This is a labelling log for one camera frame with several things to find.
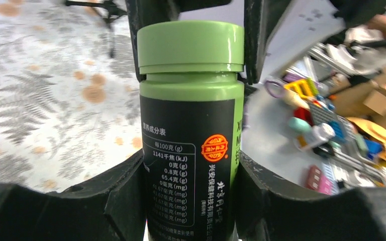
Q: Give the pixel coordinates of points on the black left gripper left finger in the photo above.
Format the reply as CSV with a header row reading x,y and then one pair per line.
x,y
108,206

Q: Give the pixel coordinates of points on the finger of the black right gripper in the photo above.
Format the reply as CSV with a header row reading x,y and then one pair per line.
x,y
142,13
261,20

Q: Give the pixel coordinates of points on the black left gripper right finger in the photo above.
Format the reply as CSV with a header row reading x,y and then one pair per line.
x,y
269,207

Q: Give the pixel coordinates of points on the green bottle cap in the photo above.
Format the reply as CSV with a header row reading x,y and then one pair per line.
x,y
190,46

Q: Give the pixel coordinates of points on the green pill bottle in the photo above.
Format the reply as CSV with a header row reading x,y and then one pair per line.
x,y
191,133

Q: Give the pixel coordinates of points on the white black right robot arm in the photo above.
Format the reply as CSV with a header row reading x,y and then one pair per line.
x,y
306,24

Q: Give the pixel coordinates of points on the floral patterned table mat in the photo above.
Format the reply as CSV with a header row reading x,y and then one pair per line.
x,y
68,111

